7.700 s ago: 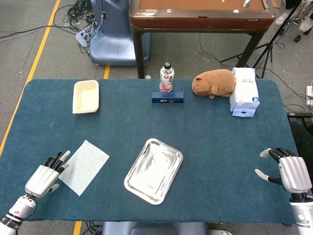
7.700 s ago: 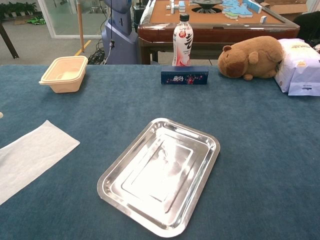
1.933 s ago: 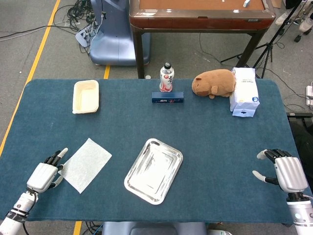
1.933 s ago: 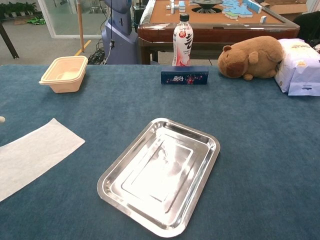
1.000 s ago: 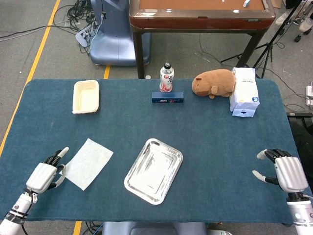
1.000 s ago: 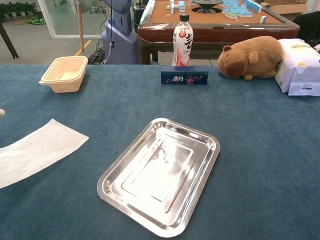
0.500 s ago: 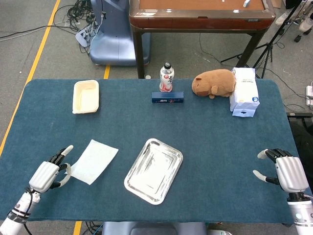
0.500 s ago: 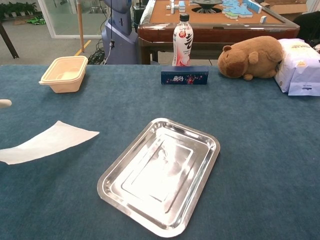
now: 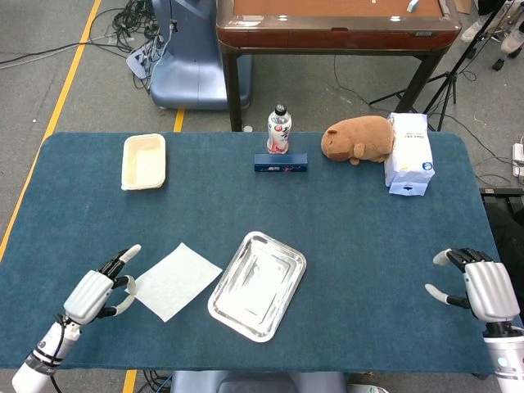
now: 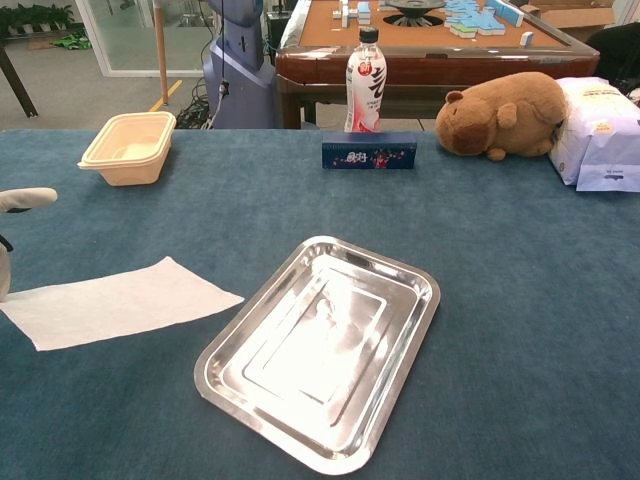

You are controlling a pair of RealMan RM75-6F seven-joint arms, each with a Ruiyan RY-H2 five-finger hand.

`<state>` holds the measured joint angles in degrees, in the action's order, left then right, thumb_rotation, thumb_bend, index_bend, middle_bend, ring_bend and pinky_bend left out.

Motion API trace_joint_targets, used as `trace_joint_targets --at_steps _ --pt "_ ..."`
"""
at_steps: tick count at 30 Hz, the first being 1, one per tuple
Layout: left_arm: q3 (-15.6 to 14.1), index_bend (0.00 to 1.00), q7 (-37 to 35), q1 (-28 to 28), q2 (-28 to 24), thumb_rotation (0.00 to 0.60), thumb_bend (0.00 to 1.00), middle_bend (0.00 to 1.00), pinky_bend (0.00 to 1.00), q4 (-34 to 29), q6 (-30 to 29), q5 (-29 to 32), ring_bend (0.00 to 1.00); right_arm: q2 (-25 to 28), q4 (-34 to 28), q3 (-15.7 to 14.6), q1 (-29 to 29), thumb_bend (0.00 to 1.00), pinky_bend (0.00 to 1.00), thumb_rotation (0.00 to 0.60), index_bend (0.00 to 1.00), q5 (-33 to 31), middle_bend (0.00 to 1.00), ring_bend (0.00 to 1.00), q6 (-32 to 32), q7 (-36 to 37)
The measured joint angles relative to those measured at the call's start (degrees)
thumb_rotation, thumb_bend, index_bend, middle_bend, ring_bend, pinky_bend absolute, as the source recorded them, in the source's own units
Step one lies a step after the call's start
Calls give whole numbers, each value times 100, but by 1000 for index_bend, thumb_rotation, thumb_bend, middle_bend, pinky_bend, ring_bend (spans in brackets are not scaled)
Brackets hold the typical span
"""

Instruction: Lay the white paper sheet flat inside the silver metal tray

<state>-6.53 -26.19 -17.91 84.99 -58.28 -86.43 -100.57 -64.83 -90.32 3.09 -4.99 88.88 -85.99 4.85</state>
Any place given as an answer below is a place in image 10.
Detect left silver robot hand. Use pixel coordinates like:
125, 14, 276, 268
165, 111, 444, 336
0, 187, 59, 303

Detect white paper sheet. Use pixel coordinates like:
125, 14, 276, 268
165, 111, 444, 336
0, 256, 246, 353

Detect silver metal tray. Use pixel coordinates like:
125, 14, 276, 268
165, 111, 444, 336
193, 235, 442, 476

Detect beige plastic food container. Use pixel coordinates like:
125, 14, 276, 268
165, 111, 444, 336
77, 111, 178, 188

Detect black table leg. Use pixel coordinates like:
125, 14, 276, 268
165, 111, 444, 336
0, 42, 40, 119

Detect green item on floor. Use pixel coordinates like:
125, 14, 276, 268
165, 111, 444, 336
53, 30, 93, 51

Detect green potted plants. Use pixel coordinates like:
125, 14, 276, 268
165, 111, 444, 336
0, 3, 76, 35

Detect wooden pole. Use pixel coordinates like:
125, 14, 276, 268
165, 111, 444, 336
152, 0, 170, 106

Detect dark blue printed box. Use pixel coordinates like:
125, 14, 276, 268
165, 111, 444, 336
321, 131, 419, 171

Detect white red drink bottle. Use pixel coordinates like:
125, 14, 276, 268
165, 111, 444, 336
343, 26, 389, 134

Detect small mahjong tile cluster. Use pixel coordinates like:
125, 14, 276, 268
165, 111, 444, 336
332, 0, 374, 27

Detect brown mahjong table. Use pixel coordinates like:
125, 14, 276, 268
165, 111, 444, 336
274, 0, 601, 130

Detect black mahjong table dial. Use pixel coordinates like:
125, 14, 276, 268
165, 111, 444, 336
382, 0, 448, 27

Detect brown capybara plush toy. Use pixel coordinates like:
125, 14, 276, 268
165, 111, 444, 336
434, 71, 569, 162

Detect blue white mahjong tile heap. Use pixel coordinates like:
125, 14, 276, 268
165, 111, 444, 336
443, 0, 525, 40

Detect blue table cloth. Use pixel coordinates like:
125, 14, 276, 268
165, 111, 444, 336
0, 128, 640, 480

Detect large white tissue pack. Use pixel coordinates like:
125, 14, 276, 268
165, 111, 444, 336
547, 76, 640, 187

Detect brown cardboard box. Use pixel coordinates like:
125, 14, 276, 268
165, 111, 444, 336
519, 0, 619, 44

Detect pale blue tissue pack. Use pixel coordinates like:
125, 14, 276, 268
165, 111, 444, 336
575, 144, 640, 193

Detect black chair back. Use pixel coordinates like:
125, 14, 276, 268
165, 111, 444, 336
584, 22, 640, 96

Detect white glass partition frame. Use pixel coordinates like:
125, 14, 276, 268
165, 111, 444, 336
74, 0, 211, 79

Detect black floor cable bundle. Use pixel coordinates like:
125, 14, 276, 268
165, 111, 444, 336
174, 77, 216, 130

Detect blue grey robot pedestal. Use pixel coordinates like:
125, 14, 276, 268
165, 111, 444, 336
202, 0, 277, 130

